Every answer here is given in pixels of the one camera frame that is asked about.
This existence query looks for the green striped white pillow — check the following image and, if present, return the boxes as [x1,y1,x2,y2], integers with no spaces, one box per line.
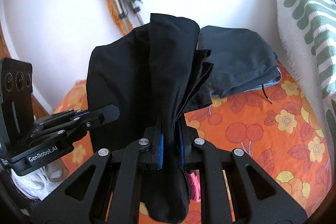
[269,0,336,148]

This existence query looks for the dark folded clothes stack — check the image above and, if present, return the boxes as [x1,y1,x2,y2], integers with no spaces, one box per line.
[198,26,282,98]

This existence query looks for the orange floral bed sheet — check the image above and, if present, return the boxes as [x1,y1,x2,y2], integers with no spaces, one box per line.
[52,61,332,224]

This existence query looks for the white gloved left hand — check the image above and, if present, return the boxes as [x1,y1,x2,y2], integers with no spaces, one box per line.
[11,159,69,201]

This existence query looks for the black pants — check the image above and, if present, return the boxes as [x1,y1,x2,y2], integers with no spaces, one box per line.
[86,14,212,223]

